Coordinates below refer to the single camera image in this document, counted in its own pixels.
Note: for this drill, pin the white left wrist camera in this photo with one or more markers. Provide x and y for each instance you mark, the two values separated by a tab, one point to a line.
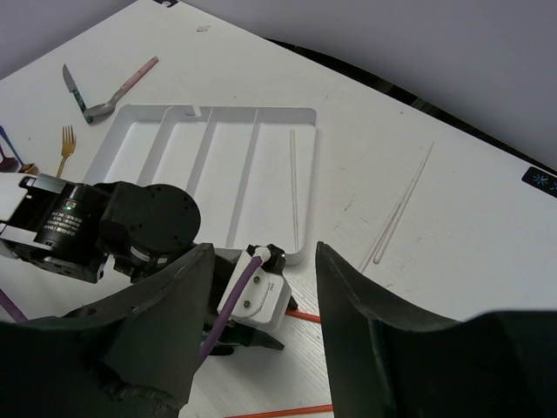
257	293

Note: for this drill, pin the gold fork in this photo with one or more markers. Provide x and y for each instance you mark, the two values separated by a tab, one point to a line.
69	142

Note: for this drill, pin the right blue table sticker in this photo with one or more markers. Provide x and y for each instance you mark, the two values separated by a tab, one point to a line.
540	180

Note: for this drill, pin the blue table sticker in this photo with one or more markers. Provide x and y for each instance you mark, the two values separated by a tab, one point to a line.
167	3
540	180

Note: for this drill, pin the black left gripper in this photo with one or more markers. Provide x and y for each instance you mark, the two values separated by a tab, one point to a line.
144	229

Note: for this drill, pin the orange chopstick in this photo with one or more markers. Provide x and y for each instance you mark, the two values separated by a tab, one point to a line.
319	409
303	316

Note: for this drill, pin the white chopstick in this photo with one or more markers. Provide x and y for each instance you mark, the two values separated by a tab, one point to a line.
393	222
294	187

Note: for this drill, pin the pink-handled steel spoon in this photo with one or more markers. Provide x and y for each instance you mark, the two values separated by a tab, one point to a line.
109	107

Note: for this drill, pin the iridescent blue-handled spoon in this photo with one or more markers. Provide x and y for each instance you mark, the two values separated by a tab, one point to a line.
30	169

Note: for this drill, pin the green-handled steel knife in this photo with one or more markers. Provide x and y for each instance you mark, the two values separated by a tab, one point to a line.
74	91

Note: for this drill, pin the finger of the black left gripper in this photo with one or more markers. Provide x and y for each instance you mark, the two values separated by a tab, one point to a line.
238	335

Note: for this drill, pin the left blue table sticker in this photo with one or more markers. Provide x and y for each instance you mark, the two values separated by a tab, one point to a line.
167	3

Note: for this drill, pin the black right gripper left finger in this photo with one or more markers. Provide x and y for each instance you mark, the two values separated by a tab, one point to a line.
132	354

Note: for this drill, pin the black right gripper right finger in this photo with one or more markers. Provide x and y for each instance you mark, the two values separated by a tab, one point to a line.
387	357

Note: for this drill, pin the white divided cutlery tray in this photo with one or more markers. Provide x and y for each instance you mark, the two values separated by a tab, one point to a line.
233	160

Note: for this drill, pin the iridescent purple spoon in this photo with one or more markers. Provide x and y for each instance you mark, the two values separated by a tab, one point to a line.
10	160

